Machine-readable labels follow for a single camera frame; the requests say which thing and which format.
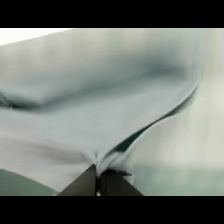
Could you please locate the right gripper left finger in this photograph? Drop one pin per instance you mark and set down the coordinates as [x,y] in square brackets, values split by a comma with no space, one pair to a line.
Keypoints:
[81,186]

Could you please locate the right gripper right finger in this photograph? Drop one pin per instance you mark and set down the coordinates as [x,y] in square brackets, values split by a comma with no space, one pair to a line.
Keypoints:
[116,186]

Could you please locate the pale grey garment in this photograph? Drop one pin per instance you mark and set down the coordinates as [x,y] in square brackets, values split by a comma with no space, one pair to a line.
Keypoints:
[93,110]

